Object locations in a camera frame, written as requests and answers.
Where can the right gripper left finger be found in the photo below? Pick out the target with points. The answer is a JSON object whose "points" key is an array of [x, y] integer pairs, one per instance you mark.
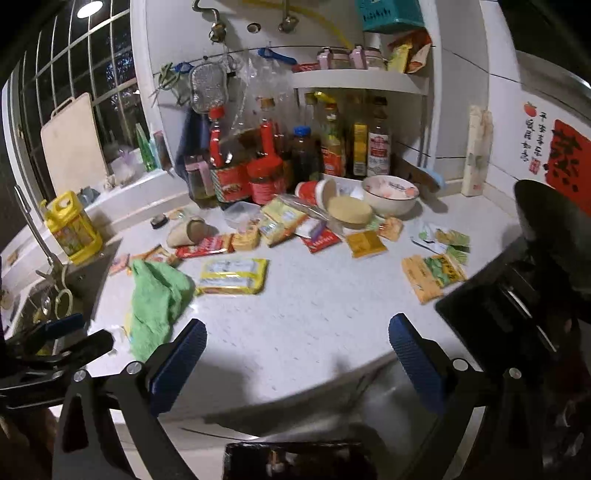
{"points": [[87, 444]]}

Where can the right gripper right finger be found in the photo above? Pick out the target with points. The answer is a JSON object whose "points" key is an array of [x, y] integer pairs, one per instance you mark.
{"points": [[522, 324]]}

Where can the left hand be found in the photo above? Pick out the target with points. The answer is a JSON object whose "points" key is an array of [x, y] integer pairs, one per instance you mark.
{"points": [[27, 443]]}

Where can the steel sink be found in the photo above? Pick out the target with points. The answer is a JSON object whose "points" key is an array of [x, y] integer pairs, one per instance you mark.
{"points": [[85, 283]]}

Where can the steel faucet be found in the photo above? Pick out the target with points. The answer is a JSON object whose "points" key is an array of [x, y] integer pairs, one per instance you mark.
{"points": [[57, 271]]}

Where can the green fluffy cloth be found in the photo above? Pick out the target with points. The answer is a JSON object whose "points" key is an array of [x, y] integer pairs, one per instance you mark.
{"points": [[161, 294]]}

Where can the green yellow snack packet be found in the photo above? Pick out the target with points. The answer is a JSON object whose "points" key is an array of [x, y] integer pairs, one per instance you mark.
{"points": [[430, 276]]}

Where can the yellow detergent jug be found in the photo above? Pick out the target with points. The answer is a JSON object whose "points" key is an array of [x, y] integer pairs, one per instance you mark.
{"points": [[71, 227]]}

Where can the yellow seasoning sachet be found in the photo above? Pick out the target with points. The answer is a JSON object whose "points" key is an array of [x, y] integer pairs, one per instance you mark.
{"points": [[365, 244]]}

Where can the yellow white noodle package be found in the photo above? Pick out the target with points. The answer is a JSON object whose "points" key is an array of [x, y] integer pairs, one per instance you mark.
{"points": [[235, 277]]}

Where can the red snack bar wrapper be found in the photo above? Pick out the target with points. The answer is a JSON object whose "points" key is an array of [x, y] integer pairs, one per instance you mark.
{"points": [[214, 245]]}

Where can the wooden cutting board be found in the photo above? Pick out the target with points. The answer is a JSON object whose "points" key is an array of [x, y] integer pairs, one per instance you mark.
{"points": [[71, 146]]}

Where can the white ceramic bowl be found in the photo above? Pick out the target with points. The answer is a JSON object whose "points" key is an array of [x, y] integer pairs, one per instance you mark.
{"points": [[390, 195]]}

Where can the cream plastic lid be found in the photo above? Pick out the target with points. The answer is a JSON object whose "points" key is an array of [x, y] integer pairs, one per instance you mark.
{"points": [[351, 212]]}

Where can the red cap oil bottle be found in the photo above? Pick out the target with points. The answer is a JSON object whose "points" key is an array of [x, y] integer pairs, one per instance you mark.
{"points": [[266, 173]]}

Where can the teal plastic basket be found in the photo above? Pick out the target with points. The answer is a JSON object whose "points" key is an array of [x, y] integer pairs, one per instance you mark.
{"points": [[390, 16]]}

